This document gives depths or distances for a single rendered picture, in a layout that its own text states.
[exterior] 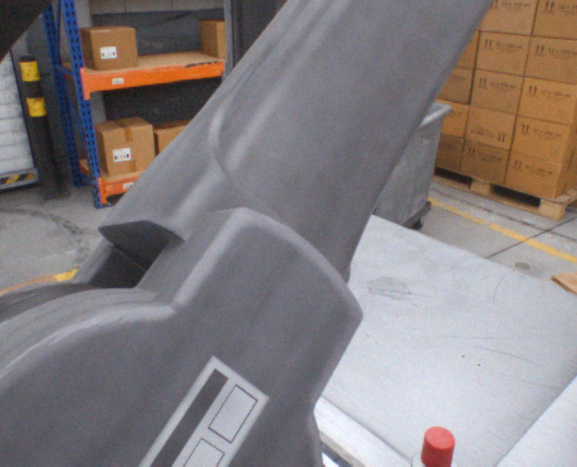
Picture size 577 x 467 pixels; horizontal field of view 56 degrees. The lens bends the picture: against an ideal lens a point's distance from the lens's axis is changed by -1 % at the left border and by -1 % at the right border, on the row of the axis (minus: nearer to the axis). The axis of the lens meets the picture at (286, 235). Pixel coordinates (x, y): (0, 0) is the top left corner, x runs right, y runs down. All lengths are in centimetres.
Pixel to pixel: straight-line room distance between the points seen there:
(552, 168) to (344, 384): 308
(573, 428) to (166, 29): 439
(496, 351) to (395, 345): 20
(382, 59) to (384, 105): 1
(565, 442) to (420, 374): 28
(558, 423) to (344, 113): 90
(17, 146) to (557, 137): 378
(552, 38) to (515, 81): 34
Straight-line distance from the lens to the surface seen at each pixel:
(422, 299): 133
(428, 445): 64
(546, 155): 397
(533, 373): 119
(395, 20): 18
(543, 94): 392
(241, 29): 67
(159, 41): 488
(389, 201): 296
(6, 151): 454
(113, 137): 404
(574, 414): 105
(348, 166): 15
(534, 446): 97
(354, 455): 84
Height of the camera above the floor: 154
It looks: 26 degrees down
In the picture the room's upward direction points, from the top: straight up
